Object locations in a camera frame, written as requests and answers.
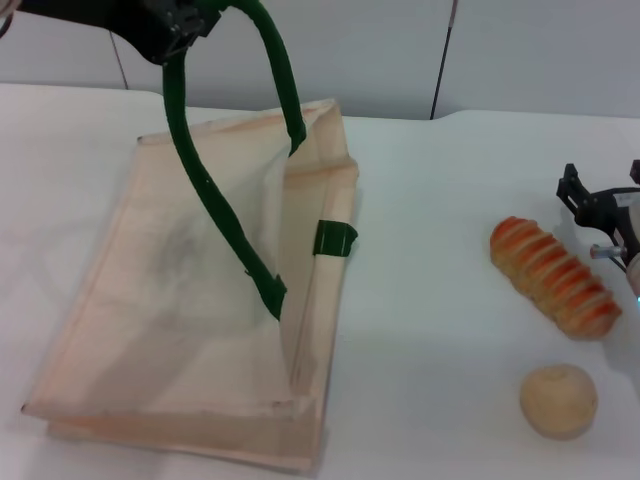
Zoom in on thin cable with silver plug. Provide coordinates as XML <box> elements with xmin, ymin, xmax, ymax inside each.
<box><xmin>591</xmin><ymin>242</ymin><xmax>630</xmax><ymax>274</ymax></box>

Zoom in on orange striped bread loaf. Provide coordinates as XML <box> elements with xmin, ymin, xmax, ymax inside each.
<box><xmin>489</xmin><ymin>216</ymin><xmax>624</xmax><ymax>342</ymax></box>

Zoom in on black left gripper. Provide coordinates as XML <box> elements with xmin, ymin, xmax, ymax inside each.
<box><xmin>19</xmin><ymin>0</ymin><xmax>224</xmax><ymax>66</ymax></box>

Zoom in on beige tote bag green handles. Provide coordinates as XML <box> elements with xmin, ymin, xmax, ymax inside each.
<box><xmin>19</xmin><ymin>0</ymin><xmax>362</xmax><ymax>476</ymax></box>

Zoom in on round beige egg yolk pastry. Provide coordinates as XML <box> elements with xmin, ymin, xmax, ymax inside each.
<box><xmin>518</xmin><ymin>363</ymin><xmax>599</xmax><ymax>441</ymax></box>

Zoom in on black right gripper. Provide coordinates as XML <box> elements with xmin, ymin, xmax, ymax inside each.
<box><xmin>557</xmin><ymin>159</ymin><xmax>640</xmax><ymax>246</ymax></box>

